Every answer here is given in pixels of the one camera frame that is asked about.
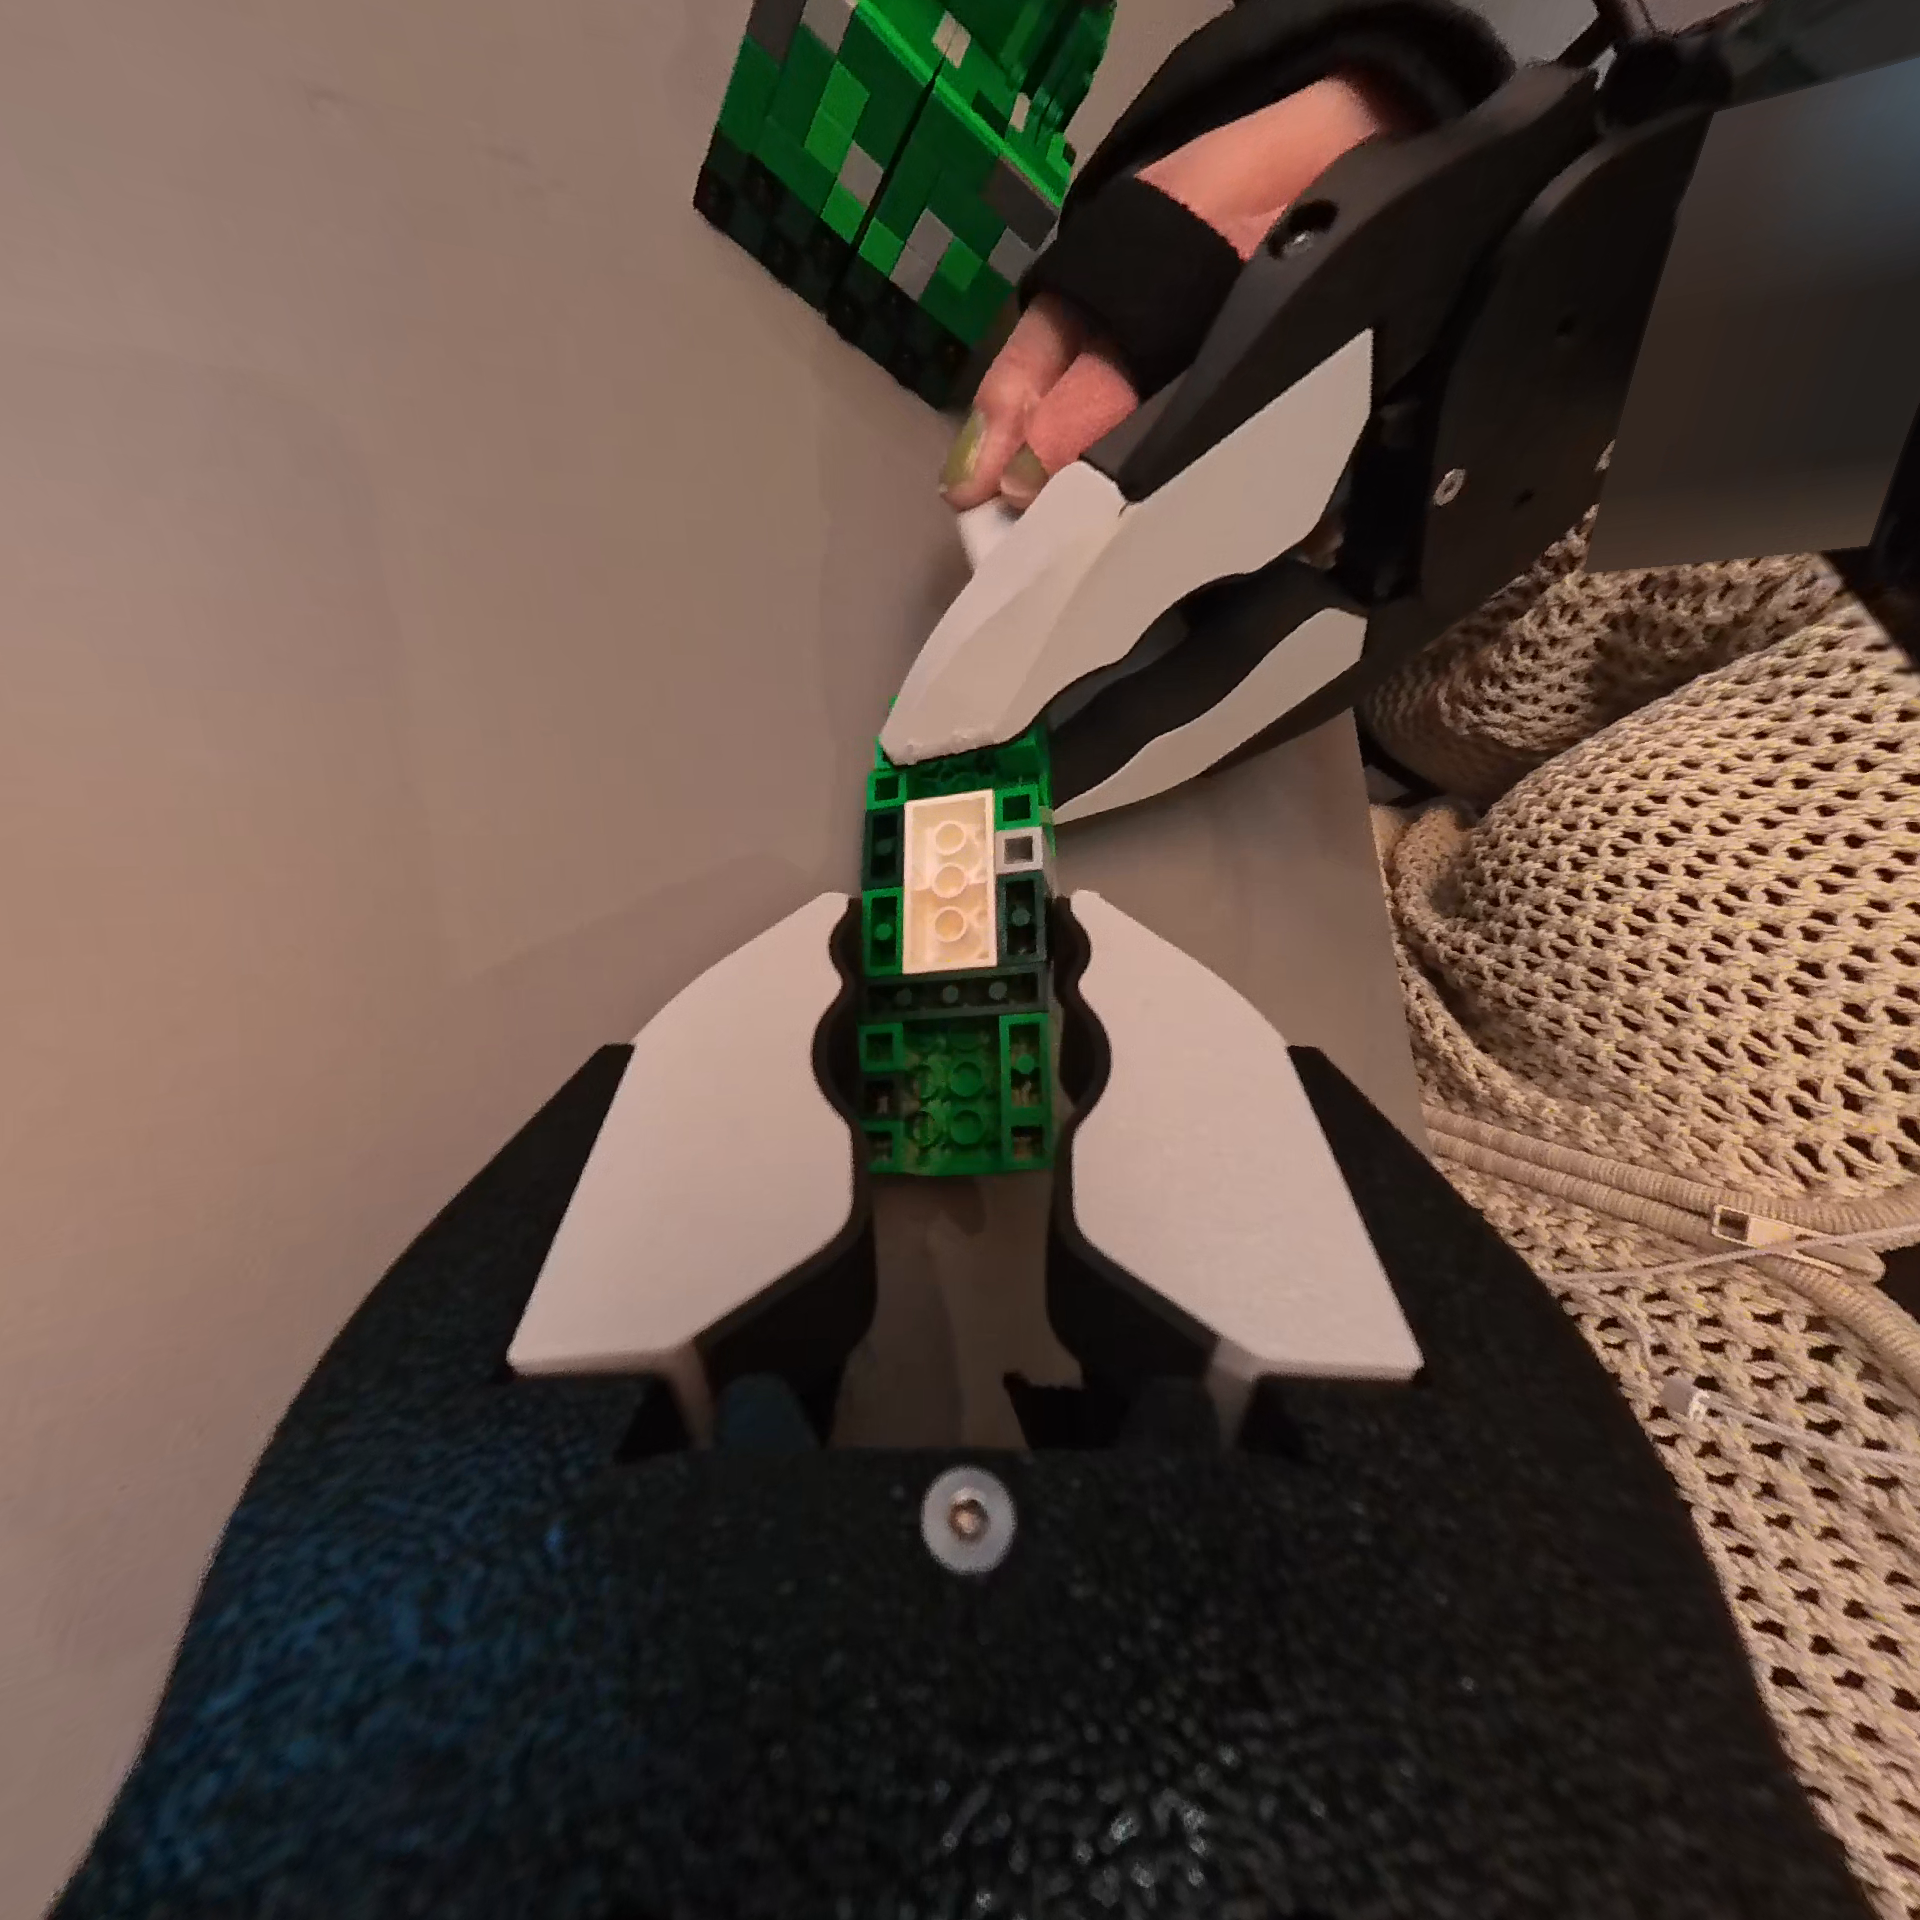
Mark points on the cream knit sweater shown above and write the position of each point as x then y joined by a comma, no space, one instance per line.
1650,974

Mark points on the person's right hand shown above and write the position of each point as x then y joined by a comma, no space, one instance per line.
1064,404

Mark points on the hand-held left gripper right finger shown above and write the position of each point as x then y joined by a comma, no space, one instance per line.
1230,1202

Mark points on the green lego panel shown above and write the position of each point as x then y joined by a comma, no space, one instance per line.
948,900

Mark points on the green lego creeper figure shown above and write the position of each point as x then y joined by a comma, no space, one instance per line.
898,165

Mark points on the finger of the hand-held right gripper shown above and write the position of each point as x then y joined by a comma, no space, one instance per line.
1275,674
1109,571

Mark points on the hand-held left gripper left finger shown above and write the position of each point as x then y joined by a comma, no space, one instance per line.
704,1185

